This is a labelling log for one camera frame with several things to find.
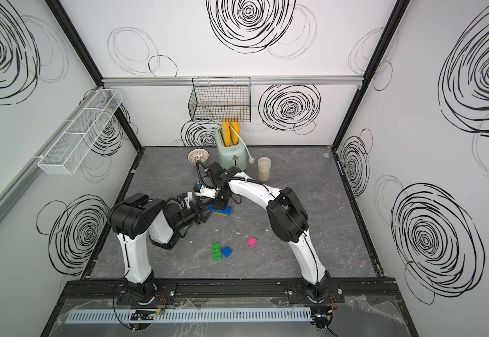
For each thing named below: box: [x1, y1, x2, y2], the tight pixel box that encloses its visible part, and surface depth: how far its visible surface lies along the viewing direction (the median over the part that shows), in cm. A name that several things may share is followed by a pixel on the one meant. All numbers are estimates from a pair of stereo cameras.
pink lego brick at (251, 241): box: [246, 236, 258, 248], surface depth 86 cm
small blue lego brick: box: [221, 245, 233, 258], surface depth 84 cm
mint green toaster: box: [215, 127, 248, 171], surface depth 101 cm
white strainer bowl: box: [187, 148, 210, 164], surface depth 114 cm
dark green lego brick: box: [211, 242, 223, 262], surface depth 84 cm
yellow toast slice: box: [222, 118, 231, 147], surface depth 101 cm
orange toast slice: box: [230, 118, 241, 146], surface depth 101 cm
